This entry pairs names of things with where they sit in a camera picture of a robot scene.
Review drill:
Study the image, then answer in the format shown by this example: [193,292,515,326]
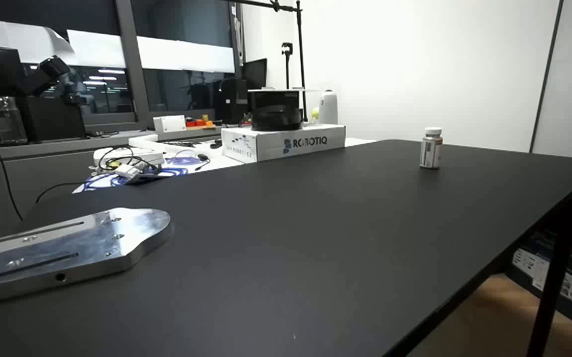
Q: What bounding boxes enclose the small bottle with white cap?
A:
[419,125,445,173]

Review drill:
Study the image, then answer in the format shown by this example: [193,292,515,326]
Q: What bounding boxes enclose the white Robotiq cardboard box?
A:
[221,123,348,165]

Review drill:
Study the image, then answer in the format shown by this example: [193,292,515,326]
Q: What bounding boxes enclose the black box-shaped device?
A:
[247,88,306,133]

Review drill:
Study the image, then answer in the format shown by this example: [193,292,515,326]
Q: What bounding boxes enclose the white plastic jug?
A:
[318,88,340,127]

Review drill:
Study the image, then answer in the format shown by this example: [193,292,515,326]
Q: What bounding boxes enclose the small orange item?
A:
[185,115,219,131]

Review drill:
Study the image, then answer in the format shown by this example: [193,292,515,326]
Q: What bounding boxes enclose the black computer monitor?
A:
[243,58,270,92]

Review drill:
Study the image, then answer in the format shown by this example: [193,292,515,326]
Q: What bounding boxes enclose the black stand with small head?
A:
[280,40,296,92]

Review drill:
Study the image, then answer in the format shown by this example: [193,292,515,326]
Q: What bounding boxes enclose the small white box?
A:
[151,114,189,137]

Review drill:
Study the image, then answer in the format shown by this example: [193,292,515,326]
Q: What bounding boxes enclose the grey window pillar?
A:
[113,0,155,129]

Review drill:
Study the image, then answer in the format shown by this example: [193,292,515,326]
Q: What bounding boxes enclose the flat metal plate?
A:
[0,207,175,308]

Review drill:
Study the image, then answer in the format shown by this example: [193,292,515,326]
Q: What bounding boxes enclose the black table leg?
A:
[527,197,572,357]

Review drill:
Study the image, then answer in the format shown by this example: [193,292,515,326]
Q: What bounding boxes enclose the dark box with white labels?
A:
[511,231,572,332]

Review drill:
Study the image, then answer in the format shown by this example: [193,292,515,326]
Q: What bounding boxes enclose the black metal pole frame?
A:
[233,0,310,123]

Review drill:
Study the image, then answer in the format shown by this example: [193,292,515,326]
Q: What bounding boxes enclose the white cable bundle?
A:
[92,145,167,179]

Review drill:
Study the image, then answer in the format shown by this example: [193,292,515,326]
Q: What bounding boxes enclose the black camera-like device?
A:
[24,56,78,102]

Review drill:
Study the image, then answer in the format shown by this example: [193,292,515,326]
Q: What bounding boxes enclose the thin black cable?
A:
[0,147,28,225]

